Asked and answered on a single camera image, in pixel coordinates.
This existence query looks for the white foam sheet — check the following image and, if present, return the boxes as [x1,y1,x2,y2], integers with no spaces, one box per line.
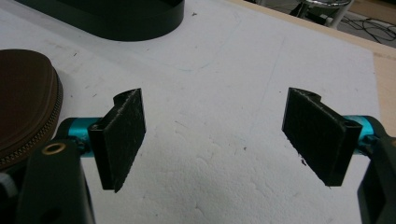
[0,0,383,224]

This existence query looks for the brown zippered round case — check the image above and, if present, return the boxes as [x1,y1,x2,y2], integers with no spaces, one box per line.
[0,49,64,172]

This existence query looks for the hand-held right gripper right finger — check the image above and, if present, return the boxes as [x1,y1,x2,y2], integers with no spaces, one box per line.
[281,87,375,188]

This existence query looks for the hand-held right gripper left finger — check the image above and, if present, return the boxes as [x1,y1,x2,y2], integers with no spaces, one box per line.
[66,88,147,193]

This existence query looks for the white metal stand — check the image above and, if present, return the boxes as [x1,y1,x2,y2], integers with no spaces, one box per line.
[289,0,356,30]

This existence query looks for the black oval container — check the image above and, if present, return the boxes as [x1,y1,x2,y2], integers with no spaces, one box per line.
[14,0,186,42]

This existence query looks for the black cables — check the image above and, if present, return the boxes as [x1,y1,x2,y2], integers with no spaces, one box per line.
[340,16,396,45]

